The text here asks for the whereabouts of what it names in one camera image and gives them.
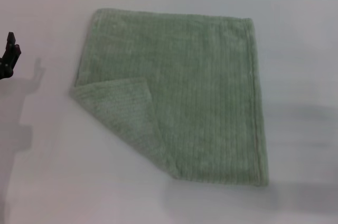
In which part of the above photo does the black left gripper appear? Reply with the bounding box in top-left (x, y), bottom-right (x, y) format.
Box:
top-left (0, 31), bottom-right (22, 80)

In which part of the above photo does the light green ribbed towel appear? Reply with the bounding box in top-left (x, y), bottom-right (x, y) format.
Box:
top-left (69, 8), bottom-right (270, 188)

